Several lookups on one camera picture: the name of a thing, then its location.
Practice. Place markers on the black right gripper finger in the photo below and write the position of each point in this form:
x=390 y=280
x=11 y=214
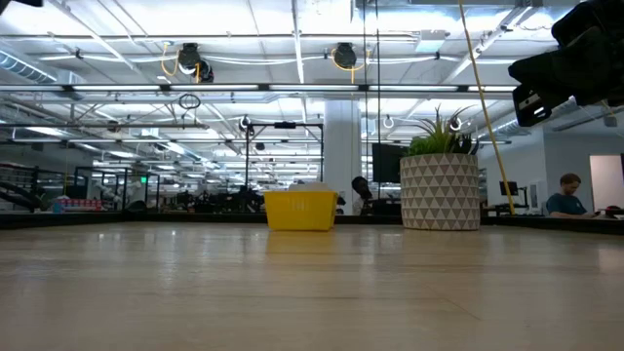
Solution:
x=534 y=105
x=534 y=70

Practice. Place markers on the yellow plastic basket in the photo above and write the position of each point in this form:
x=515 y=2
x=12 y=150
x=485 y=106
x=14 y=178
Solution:
x=300 y=210

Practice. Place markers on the small black monitor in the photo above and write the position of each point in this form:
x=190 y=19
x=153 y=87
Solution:
x=509 y=188

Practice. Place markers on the green spiky plant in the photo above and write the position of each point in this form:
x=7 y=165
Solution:
x=439 y=141

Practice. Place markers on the person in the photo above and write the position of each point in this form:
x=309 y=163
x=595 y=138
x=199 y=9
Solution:
x=362 y=192
x=565 y=202

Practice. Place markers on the triangle-patterned plant pot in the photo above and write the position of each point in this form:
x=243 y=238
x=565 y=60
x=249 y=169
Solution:
x=440 y=192

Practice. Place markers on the large black monitor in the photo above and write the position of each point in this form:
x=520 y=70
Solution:
x=386 y=163

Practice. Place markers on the white building column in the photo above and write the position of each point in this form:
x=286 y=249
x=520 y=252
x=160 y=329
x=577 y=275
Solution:
x=342 y=146

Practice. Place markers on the long ceiling light strip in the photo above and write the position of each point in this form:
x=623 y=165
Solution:
x=312 y=88

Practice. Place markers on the black table edge rail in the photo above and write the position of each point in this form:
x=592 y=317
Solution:
x=146 y=218

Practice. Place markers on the black metal frame stand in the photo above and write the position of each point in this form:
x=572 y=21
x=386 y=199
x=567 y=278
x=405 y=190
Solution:
x=285 y=125

